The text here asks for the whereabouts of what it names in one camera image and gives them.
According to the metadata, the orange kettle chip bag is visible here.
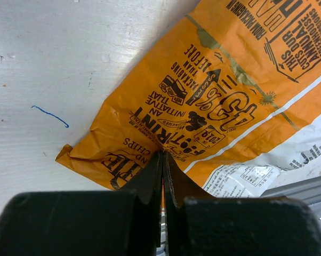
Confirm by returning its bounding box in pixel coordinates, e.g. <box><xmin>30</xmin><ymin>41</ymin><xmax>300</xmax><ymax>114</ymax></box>
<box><xmin>56</xmin><ymin>1</ymin><xmax>321</xmax><ymax>197</ymax></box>

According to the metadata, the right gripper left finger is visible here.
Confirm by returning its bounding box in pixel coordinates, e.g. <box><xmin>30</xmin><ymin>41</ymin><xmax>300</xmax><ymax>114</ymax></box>
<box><xmin>0</xmin><ymin>151</ymin><xmax>163</xmax><ymax>255</ymax></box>

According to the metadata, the aluminium mounting rail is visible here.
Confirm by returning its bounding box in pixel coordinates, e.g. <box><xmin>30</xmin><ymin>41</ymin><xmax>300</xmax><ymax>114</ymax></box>
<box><xmin>261</xmin><ymin>177</ymin><xmax>321</xmax><ymax>225</ymax></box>

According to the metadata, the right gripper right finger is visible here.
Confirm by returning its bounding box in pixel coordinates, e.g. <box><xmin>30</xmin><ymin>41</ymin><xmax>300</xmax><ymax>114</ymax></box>
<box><xmin>163</xmin><ymin>152</ymin><xmax>321</xmax><ymax>255</ymax></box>

